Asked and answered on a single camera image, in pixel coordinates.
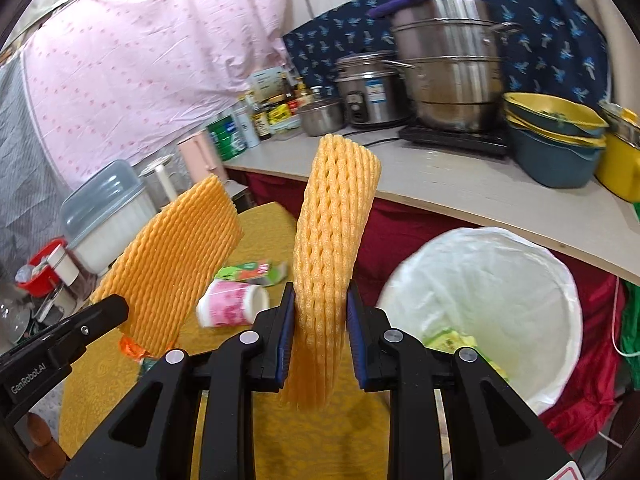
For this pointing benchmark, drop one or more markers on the yellow and blue bowl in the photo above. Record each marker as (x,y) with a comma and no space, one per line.
(550,165)
(522,133)
(550,110)

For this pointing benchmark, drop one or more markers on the orange plastic wrapper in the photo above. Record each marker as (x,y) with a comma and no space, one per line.
(131,349)

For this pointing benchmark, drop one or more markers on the black induction cooker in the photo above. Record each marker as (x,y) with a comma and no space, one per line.
(450,141)

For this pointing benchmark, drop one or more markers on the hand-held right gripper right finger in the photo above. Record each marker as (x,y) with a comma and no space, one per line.
(356,340)

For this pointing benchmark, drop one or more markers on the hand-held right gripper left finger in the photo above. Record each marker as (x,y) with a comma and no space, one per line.
(286,330)

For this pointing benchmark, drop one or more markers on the trash bin with white liner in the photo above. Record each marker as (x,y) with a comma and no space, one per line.
(475,285)

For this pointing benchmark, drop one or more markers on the white plastic bottle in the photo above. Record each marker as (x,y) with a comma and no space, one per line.
(247,127)

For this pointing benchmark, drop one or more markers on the large steel steamer pot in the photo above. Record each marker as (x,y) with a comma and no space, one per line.
(445,70)

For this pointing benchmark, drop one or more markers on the steel rice cooker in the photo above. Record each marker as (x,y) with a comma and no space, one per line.
(370,95)

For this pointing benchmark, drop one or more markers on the green cardboard box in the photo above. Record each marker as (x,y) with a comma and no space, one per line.
(450,342)
(245,271)

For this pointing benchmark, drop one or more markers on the grey cloth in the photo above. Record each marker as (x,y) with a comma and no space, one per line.
(25,160)

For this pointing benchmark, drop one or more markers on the wooden chair post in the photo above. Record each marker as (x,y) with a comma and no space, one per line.
(42,435)

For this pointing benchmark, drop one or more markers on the white carton box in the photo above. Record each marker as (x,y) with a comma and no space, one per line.
(267,84)

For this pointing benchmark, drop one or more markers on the pink kettle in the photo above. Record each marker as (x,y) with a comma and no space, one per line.
(197,160)

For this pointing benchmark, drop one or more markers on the green plastic bag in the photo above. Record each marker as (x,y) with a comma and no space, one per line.
(631,325)

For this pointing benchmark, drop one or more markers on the yellow labelled jar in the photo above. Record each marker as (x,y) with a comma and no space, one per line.
(282,114)

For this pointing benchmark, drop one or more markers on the pink dotted curtain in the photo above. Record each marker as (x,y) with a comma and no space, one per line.
(150,60)

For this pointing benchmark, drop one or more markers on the dark sauce bottle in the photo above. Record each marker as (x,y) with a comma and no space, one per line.
(262,122)

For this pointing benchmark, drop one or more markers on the orange foam fruit net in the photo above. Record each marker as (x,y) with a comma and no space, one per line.
(330,210)
(170,250)

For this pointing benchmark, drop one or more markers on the green can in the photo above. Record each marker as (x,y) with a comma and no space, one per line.
(227,137)

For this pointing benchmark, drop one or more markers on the yellow pot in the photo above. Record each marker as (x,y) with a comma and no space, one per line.
(620,165)

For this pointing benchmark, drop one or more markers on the blue patterned cloth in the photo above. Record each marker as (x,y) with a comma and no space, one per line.
(550,50)

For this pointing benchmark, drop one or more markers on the small steel pot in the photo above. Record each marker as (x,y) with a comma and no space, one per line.
(320,117)

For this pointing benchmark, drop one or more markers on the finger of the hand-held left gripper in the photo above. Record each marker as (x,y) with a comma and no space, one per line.
(100,317)

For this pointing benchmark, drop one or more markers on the red plastic container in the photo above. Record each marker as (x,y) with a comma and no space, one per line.
(37,280)

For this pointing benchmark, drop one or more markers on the clear lidded plastic container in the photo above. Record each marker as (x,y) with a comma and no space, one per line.
(105,220)

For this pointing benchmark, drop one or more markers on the pink floral paper cup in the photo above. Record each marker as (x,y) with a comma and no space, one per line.
(225,305)

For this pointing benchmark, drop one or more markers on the red cloth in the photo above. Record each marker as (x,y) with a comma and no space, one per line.
(410,220)

